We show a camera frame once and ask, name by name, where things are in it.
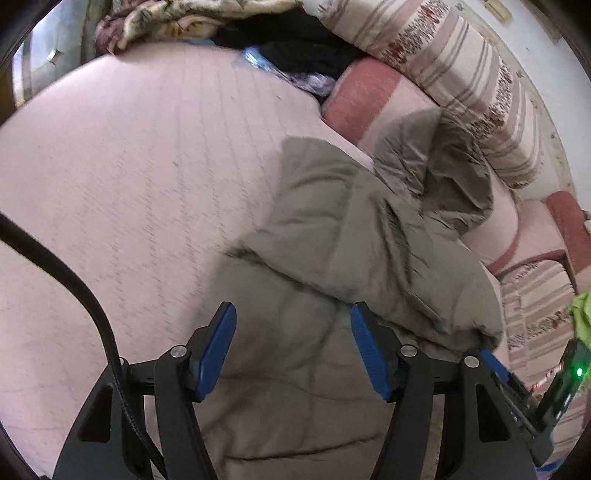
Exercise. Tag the olive quilted jacket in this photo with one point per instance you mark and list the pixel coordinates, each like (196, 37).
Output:
(323, 230)

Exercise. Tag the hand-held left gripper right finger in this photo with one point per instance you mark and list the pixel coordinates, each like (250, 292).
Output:
(369, 356)

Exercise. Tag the yellow-green cloth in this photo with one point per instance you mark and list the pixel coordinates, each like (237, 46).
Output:
(582, 314)

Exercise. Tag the beige patterned blanket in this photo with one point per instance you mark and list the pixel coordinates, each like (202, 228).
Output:
(152, 18)

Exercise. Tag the striped folded quilt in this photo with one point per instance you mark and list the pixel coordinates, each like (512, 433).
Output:
(461, 69)

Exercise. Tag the striped bed cover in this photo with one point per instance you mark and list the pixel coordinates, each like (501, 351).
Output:
(535, 314)

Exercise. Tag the blue plastic bag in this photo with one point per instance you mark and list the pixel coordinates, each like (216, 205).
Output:
(304, 83)

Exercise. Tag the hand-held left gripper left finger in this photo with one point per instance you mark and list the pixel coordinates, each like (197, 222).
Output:
(217, 351)

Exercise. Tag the pile of black clothes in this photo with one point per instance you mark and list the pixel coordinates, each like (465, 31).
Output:
(300, 41)

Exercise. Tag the pink bolster pillow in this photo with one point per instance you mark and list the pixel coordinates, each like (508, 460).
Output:
(540, 230)
(369, 97)

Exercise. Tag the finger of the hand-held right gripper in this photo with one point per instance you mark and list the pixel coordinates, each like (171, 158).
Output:
(497, 365)

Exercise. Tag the window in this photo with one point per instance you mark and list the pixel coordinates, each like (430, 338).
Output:
(46, 60)

